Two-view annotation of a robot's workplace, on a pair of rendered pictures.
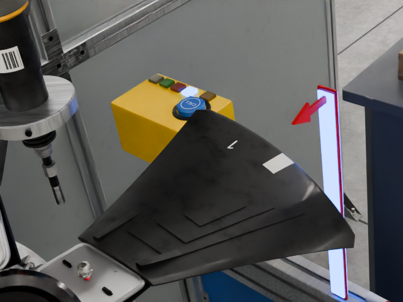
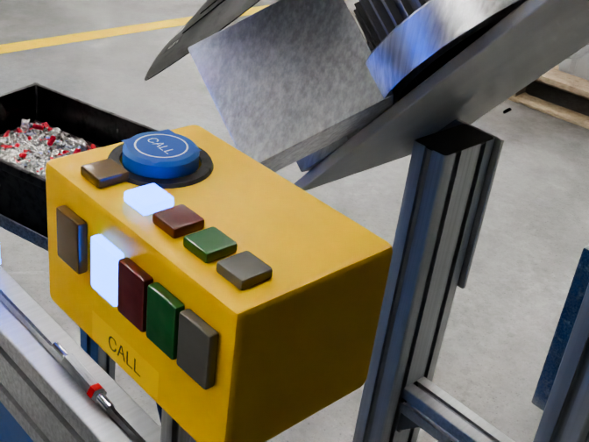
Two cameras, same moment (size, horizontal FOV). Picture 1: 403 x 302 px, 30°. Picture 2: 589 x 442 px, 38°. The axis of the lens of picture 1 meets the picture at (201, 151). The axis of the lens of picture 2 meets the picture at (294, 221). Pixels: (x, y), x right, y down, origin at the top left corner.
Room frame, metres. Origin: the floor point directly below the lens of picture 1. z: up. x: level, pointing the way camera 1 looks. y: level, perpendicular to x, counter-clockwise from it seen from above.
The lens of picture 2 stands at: (1.31, 0.03, 1.28)
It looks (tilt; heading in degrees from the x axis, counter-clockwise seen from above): 30 degrees down; 174
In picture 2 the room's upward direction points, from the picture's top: 8 degrees clockwise
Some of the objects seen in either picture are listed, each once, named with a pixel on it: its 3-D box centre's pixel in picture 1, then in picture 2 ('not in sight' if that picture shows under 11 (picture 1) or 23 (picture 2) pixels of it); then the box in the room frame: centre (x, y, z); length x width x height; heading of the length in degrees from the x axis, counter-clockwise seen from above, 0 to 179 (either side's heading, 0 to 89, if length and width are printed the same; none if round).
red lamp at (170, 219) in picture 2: (178, 87); (178, 220); (0.96, 0.02, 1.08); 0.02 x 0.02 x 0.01; 40
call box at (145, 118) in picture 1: (176, 129); (206, 283); (0.94, 0.03, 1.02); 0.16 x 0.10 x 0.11; 40
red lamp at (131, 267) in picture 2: not in sight; (134, 295); (0.98, 0.00, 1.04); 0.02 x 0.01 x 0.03; 40
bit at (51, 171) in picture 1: (52, 177); not in sight; (0.48, 0.12, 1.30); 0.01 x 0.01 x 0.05
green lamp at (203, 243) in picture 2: (167, 82); (209, 244); (0.98, 0.03, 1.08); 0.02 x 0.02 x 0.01; 40
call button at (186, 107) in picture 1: (191, 107); (160, 157); (0.90, 0.00, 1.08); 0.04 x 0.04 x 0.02
